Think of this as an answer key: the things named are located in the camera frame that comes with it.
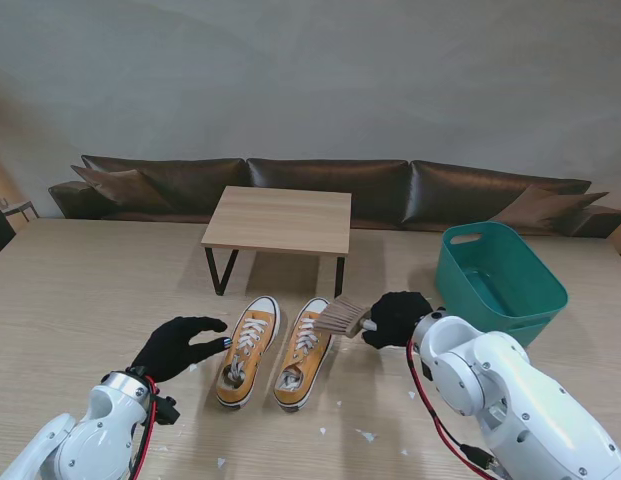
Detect beige hand brush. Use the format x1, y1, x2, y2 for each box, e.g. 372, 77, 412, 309
315, 295, 379, 337

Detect yellow canvas sneaker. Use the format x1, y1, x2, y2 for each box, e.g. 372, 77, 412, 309
215, 295, 281, 414
272, 297, 336, 414

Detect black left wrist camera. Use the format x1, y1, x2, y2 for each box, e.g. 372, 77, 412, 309
154, 394, 181, 426

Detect small wooden stand black legs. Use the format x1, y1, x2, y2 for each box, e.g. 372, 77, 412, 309
200, 185, 352, 305

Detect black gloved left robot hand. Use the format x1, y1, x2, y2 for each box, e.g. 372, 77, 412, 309
131, 316, 232, 385

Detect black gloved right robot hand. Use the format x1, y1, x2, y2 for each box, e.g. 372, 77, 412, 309
362, 291, 434, 351

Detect small background side table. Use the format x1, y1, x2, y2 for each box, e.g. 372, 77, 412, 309
0, 198, 40, 224

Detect teal plastic basin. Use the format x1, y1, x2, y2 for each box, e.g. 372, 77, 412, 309
434, 221, 570, 354

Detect brown cushion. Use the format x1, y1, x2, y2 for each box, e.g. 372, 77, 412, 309
494, 184, 611, 236
70, 164, 174, 211

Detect brown leather sofa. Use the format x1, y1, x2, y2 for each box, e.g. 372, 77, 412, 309
48, 154, 621, 239

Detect red black left arm cable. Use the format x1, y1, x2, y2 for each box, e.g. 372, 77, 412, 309
127, 377, 159, 480

